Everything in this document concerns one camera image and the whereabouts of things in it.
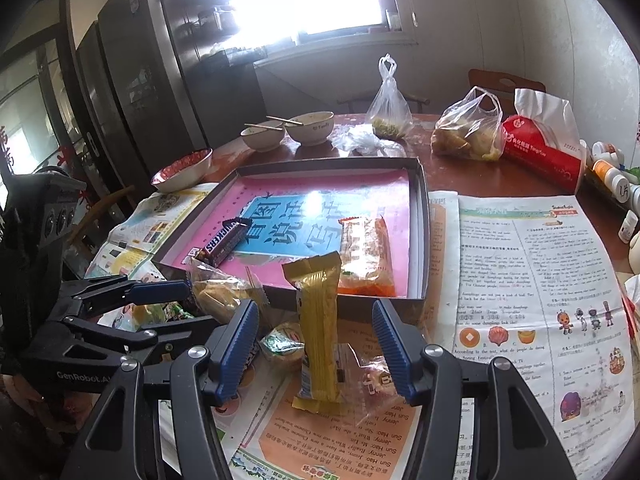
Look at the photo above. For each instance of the wooden chopstick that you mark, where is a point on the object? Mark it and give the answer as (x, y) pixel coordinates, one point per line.
(270, 124)
(285, 120)

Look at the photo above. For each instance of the clear-wrapped yellow bun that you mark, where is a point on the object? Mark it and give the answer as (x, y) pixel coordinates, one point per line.
(220, 295)

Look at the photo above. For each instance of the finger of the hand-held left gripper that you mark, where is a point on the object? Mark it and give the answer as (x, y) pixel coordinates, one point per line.
(150, 336)
(160, 291)

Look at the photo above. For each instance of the orange noodle snack packet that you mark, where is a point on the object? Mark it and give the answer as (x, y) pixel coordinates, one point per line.
(365, 255)

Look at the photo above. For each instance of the green-wrapped round cake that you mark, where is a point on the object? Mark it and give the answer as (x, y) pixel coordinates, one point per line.
(282, 347)

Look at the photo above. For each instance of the dark refrigerator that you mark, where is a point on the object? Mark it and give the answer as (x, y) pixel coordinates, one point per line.
(145, 70)

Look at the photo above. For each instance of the glass door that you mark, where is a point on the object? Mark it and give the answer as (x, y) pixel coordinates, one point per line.
(35, 110)

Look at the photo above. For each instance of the plastic bag of buns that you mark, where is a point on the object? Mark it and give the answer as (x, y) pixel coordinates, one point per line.
(467, 135)

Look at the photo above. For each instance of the colourful cartoon newspaper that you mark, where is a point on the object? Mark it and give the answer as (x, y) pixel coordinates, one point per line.
(145, 225)

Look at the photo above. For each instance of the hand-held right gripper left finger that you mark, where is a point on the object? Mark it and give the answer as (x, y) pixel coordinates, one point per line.
(235, 355)

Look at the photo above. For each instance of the red patterned bowl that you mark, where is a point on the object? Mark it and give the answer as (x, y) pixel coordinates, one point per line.
(182, 170)

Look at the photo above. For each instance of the clear-wrapped floss pastry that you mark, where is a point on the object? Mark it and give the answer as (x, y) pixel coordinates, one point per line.
(370, 382)

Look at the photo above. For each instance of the orange newspaper page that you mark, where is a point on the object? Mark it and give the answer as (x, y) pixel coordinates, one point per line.
(325, 440)

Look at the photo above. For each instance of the brown wrapped chocolate bar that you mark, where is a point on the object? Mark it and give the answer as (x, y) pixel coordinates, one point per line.
(225, 240)

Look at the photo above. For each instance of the white text newspaper page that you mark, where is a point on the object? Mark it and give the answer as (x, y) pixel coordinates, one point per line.
(525, 270)

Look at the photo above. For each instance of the yellow wafer packet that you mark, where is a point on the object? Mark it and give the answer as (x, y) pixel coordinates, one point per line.
(317, 335)

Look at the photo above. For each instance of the large white bowl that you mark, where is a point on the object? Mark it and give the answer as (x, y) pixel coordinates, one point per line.
(310, 130)

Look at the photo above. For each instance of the cardboard box tray pink lining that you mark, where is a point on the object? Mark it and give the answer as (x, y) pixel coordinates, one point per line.
(320, 185)

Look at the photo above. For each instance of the small white bowl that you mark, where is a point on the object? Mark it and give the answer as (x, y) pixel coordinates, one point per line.
(262, 139)

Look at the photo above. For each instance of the black green pea packet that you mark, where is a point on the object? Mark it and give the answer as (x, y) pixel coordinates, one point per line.
(175, 311)

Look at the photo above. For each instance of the curved wooden chair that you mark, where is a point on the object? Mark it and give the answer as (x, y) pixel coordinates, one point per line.
(100, 210)

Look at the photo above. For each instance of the knotted clear plastic bag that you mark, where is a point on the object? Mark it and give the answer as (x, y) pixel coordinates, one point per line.
(390, 105)

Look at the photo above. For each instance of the crumpled clear plastic bag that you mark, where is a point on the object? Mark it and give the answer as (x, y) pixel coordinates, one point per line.
(367, 142)

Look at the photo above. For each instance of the red tissue pack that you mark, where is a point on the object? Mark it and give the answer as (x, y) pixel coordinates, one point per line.
(545, 155)

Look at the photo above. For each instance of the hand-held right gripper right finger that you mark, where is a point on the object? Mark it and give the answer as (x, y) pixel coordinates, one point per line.
(395, 355)

